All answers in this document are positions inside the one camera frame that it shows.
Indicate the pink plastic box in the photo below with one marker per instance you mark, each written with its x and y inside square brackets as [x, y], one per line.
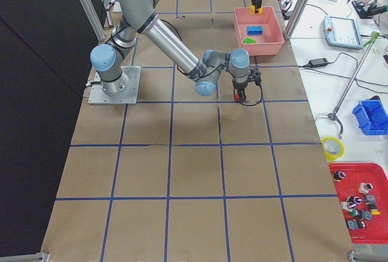
[267, 44]

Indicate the red plastic tray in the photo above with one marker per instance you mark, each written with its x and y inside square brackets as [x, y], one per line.
[362, 192]

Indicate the blue toy block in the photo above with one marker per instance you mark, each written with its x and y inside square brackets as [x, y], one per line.
[254, 30]

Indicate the reacher grabber tool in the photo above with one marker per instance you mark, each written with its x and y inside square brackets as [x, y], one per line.
[333, 115]

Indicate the yellow toy block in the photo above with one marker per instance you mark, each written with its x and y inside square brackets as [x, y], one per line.
[252, 10]

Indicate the green toy block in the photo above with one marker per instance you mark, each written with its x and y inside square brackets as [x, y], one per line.
[248, 40]

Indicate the blue storage bin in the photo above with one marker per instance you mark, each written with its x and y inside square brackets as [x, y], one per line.
[371, 116]

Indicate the yellow tape roll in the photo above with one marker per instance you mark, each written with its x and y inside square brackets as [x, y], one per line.
[332, 147]

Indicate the aluminium frame post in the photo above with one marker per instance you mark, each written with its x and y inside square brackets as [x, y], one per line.
[294, 19]

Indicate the black power adapter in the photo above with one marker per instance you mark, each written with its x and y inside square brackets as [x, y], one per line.
[317, 63]

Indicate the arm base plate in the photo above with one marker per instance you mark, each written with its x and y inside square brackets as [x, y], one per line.
[122, 91]

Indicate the teach pendant tablet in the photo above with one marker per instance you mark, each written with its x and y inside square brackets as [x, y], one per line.
[342, 33]

